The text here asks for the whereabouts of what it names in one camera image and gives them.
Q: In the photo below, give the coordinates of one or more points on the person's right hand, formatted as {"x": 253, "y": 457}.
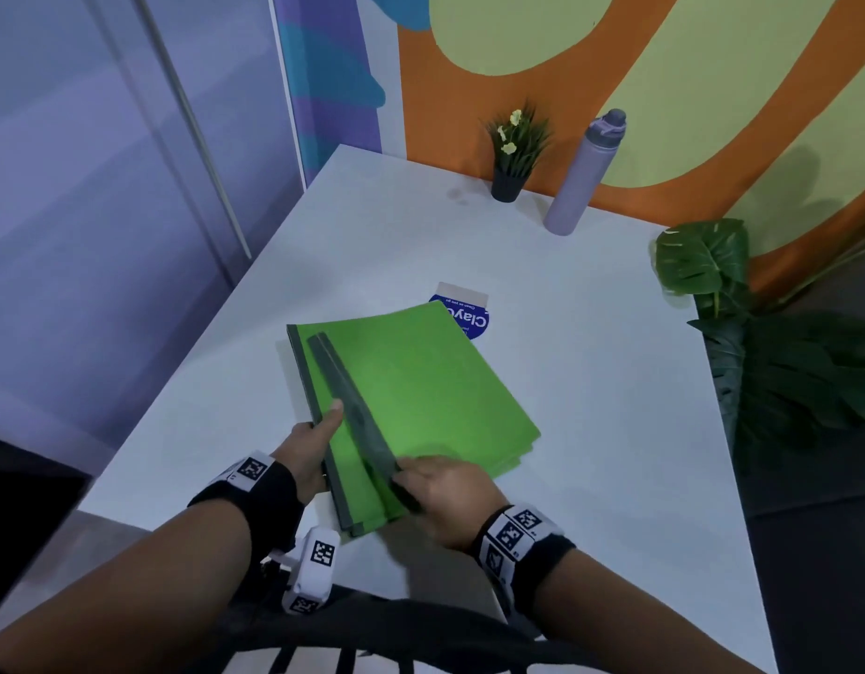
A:
{"x": 457, "y": 498}

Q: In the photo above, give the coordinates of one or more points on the person's left hand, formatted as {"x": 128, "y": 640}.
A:
{"x": 302, "y": 456}

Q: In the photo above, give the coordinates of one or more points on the person's right fingers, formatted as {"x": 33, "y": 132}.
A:
{"x": 413, "y": 480}

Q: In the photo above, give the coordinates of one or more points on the person's left thumb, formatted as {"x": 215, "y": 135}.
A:
{"x": 331, "y": 421}

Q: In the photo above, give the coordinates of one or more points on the grey slide binder bar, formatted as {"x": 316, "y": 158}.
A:
{"x": 352, "y": 403}

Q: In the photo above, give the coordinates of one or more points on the green folder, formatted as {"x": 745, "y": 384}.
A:
{"x": 432, "y": 393}

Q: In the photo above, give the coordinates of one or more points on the person's right forearm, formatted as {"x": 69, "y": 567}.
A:
{"x": 615, "y": 624}

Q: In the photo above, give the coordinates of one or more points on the person's left forearm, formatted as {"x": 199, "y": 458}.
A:
{"x": 144, "y": 596}

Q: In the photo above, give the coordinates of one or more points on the black wristband with marker tags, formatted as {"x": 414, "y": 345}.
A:
{"x": 267, "y": 498}
{"x": 520, "y": 547}

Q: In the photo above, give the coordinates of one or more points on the blue and white card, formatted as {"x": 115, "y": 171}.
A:
{"x": 467, "y": 312}

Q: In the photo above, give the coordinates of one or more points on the small potted plant black pot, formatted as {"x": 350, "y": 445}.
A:
{"x": 513, "y": 157}

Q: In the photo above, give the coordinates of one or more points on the grey metal partition bar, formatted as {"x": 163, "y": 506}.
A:
{"x": 194, "y": 126}

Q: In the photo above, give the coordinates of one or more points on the purple water bottle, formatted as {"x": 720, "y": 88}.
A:
{"x": 580, "y": 178}

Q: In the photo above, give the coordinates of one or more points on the large green leafy plant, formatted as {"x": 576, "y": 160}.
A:
{"x": 776, "y": 364}

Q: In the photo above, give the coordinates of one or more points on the white wrist camera with markers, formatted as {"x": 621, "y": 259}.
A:
{"x": 313, "y": 568}

